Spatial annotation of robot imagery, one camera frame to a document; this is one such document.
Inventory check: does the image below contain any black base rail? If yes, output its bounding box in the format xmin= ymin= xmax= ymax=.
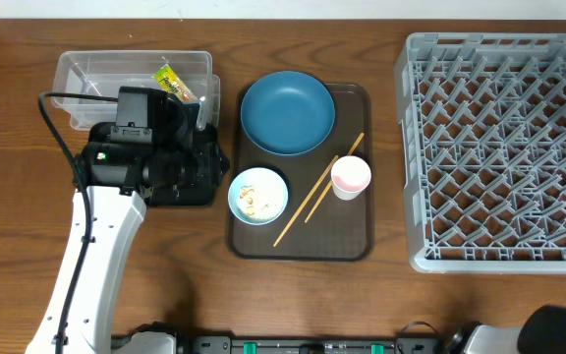
xmin=110 ymin=322 xmax=451 ymax=354

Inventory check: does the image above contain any light blue food bowl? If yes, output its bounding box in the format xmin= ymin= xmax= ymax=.
xmin=227 ymin=167 xmax=289 ymax=226

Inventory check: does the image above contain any long wooden chopstick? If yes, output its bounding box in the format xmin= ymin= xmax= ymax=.
xmin=272 ymin=155 xmax=339 ymax=247

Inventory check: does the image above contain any yellow green snack wrapper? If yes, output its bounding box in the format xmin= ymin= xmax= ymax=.
xmin=153 ymin=64 xmax=199 ymax=103

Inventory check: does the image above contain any black rectangular tray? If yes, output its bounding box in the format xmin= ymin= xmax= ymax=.
xmin=75 ymin=123 xmax=229 ymax=207

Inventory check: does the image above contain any pink plastic cup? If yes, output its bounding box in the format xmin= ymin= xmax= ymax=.
xmin=330 ymin=155 xmax=371 ymax=201

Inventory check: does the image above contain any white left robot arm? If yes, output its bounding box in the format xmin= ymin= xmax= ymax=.
xmin=27 ymin=125 xmax=229 ymax=353

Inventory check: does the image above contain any brown serving tray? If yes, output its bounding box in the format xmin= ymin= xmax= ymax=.
xmin=226 ymin=84 xmax=374 ymax=262

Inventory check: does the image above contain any clear plastic bin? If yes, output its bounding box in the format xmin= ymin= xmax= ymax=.
xmin=53 ymin=50 xmax=221 ymax=129

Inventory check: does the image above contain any dark blue plate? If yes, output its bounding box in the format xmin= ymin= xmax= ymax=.
xmin=240 ymin=71 xmax=336 ymax=156

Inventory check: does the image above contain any short wooden chopstick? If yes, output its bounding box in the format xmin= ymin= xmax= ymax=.
xmin=305 ymin=133 xmax=365 ymax=223

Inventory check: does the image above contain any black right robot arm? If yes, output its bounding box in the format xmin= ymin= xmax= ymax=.
xmin=441 ymin=305 xmax=566 ymax=354

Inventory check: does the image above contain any grey dishwasher rack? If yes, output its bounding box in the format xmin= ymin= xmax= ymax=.
xmin=395 ymin=32 xmax=566 ymax=274

